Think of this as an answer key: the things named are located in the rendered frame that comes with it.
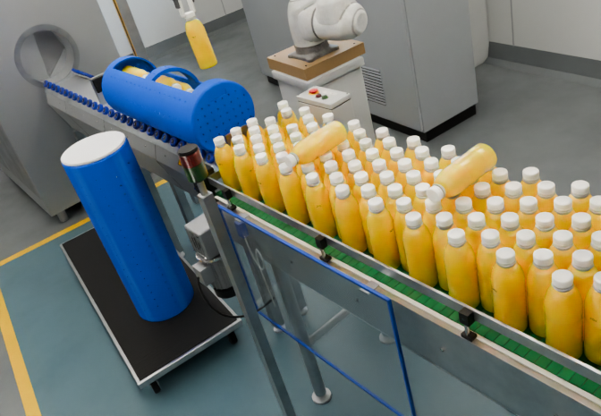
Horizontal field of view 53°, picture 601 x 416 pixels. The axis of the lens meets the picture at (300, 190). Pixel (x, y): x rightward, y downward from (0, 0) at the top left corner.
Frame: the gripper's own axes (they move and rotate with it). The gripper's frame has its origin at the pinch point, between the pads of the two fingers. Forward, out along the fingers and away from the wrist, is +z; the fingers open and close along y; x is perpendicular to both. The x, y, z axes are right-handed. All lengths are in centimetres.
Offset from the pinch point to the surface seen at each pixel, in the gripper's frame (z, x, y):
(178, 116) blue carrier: 36.0, 1.3, 18.8
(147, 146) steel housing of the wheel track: 62, -49, 18
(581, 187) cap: 39, 145, -10
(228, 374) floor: 150, 12, 45
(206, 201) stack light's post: 42, 57, 43
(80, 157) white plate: 46, -34, 51
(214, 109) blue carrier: 35.9, 11.9, 8.6
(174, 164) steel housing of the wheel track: 64, -22, 19
